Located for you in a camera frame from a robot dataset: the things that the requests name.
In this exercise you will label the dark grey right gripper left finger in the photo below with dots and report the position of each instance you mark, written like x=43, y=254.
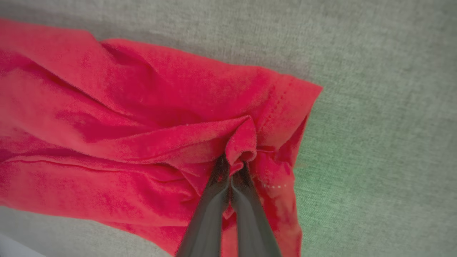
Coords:
x=209, y=221

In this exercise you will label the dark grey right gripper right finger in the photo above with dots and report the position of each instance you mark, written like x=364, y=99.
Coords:
x=251, y=225

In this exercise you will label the red and white basketball jersey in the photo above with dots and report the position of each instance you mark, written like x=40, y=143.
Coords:
x=107, y=107

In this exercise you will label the grey fabric sofa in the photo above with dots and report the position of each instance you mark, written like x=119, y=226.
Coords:
x=375, y=142

